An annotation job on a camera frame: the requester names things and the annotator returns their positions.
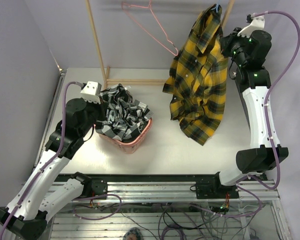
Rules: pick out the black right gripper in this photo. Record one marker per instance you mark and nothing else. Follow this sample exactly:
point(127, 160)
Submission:
point(225, 42)

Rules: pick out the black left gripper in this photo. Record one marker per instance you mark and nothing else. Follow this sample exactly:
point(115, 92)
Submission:
point(102, 108)

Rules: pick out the black white checked shirt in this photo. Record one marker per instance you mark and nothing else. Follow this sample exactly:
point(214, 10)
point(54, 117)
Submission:
point(125, 117)

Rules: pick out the yellow green plaid shirt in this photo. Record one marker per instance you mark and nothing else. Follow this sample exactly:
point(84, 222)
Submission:
point(198, 78)

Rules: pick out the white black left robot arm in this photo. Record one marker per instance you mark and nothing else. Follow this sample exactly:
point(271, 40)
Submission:
point(28, 214)

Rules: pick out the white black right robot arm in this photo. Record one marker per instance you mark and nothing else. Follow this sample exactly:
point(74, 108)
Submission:
point(248, 52)

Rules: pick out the pink plastic laundry basket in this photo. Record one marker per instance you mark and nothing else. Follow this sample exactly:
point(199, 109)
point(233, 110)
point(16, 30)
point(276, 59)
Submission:
point(130, 147)

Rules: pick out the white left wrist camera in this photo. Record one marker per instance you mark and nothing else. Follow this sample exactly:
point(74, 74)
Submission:
point(91, 92)

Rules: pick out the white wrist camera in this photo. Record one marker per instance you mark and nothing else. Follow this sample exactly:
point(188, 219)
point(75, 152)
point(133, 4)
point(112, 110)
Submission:
point(257, 23)
point(91, 92)

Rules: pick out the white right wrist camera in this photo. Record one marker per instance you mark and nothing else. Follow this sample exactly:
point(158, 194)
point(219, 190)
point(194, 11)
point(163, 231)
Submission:
point(257, 23)

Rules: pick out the blue wire hanger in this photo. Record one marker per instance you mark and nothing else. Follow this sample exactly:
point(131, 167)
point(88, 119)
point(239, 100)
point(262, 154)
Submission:
point(216, 7)

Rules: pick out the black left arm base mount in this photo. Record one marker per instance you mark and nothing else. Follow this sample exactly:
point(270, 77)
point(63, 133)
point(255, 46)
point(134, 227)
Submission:
point(95, 187)

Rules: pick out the pink wire hanger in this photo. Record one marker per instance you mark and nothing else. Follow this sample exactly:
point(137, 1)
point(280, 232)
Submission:
point(143, 15)

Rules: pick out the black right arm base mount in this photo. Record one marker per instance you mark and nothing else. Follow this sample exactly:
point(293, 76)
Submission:
point(209, 187)

